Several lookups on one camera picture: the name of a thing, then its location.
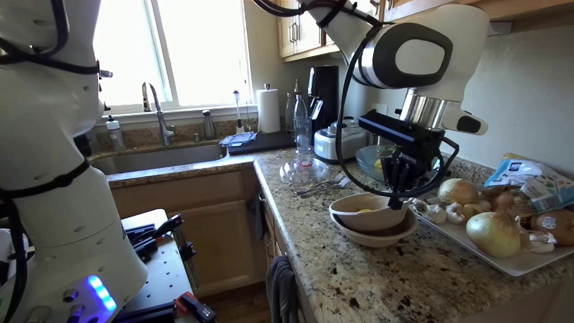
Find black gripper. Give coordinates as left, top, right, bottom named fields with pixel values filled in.
left=358, top=109, right=442, bottom=209

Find white ceramic top bowl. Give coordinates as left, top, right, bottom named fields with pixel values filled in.
left=327, top=193, right=405, bottom=231

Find white ceramic bowl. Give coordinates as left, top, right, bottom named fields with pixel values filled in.
left=329, top=211, right=417, bottom=249
left=327, top=193, right=405, bottom=231

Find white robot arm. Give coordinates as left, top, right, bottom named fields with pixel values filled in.
left=252, top=0, right=489, bottom=209

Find glass fruit bowl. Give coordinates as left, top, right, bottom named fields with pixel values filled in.
left=354, top=145, right=392, bottom=181

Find white ceramic bottom bowl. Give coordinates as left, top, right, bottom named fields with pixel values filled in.
left=329, top=211, right=417, bottom=249

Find brown onion back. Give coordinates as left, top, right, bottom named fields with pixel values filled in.
left=437, top=177, right=478, bottom=204

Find silver food processor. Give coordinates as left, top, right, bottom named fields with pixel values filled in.
left=313, top=116, right=367, bottom=161

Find clear glass bottle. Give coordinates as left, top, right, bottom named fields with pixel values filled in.
left=292, top=95, right=311, bottom=166

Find black soda maker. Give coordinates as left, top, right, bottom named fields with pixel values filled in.
left=308, top=64, right=338, bottom=130

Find large yellow onion front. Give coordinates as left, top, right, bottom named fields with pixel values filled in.
left=464, top=211, right=521, bottom=258

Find blue white food package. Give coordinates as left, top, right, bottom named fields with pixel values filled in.
left=482, top=157, right=574, bottom=211

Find paper towel roll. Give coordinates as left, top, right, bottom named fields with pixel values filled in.
left=256, top=84, right=279, bottom=132

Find white rectangular tray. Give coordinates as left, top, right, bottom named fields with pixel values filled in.
left=406, top=199, right=574, bottom=276

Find wooden upper cabinets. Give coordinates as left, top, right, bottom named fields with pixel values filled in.
left=277, top=0, right=574, bottom=60

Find blue grey hanging towel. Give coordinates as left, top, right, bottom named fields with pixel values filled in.
left=265, top=254, right=297, bottom=323

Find chrome sink faucet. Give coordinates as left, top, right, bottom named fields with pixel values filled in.
left=141, top=82, right=173, bottom=145

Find soap dispenser bottle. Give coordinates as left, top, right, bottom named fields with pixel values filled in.
left=105, top=114, right=125, bottom=150

